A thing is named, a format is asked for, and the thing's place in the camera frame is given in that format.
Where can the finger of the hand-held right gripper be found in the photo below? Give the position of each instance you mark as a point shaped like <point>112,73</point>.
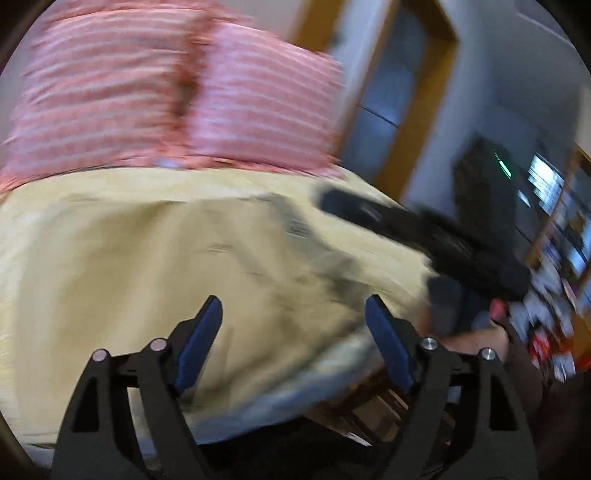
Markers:
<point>351,205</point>

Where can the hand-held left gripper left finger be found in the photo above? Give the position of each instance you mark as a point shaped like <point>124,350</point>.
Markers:
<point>199,346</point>

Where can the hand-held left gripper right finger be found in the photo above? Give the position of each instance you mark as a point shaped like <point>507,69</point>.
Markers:
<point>388,344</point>

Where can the khaki pants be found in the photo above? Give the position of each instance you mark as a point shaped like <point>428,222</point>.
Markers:
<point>323,286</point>

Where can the person's right forearm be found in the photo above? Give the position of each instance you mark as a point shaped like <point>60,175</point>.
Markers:
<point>471,340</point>

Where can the person's right hand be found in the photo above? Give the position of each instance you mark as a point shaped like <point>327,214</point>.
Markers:
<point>497,310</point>

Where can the black cabinet with green light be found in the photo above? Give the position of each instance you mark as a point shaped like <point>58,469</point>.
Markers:
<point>489,194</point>

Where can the wooden bookshelf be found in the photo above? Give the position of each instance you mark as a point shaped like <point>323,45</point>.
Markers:
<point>561,240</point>

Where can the wooden framed door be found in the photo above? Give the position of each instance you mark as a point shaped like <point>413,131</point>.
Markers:
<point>392,92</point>

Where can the red striped pillow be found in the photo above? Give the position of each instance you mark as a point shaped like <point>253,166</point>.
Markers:
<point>268,101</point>
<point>101,83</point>

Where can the yellow bed sheet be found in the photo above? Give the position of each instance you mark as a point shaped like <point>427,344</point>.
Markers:
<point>92,258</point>

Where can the person's dark clothing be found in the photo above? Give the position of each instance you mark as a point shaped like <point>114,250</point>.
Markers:
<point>558,415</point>

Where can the wooden bed frame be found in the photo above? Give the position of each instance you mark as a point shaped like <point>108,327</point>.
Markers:
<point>364,408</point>

